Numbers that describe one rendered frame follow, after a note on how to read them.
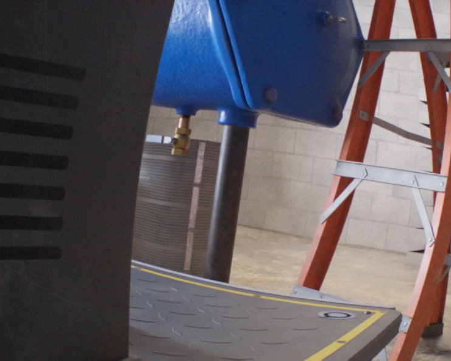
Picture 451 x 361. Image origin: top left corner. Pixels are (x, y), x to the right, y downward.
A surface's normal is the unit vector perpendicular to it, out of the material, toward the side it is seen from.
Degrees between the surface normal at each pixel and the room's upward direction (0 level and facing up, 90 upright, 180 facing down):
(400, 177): 79
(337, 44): 94
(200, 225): 90
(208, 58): 129
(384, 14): 94
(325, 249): 94
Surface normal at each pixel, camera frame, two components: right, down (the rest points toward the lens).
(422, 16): 0.48, 0.16
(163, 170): -0.31, -0.01
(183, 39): -0.64, 0.39
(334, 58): 0.80, 0.25
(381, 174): -0.83, -0.29
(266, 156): -0.65, -0.07
